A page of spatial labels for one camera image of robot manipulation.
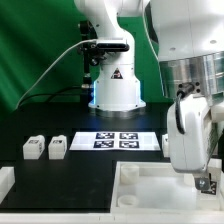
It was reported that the black cable on table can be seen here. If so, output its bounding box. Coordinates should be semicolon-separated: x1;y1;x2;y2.
19;86;84;106

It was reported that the white sheet with markers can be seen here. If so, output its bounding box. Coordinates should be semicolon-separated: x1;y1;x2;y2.
70;131;160;151

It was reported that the grey camera cable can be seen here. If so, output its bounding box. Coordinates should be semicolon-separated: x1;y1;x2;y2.
15;39;98;110

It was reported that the black camera on stand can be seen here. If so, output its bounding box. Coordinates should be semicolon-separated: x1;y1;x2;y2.
78;20;106;87

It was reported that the white left obstacle block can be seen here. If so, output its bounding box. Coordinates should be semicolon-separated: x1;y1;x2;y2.
0;167;15;204

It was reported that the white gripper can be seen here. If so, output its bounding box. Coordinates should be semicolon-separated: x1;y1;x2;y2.
167;95;219;191

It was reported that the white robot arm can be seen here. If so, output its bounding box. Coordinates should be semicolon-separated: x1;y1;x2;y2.
74;0;224;190

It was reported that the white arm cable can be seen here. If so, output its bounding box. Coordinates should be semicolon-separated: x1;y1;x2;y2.
141;0;166;98

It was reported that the white square table top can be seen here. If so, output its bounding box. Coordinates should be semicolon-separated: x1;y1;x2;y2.
110;161;224;214

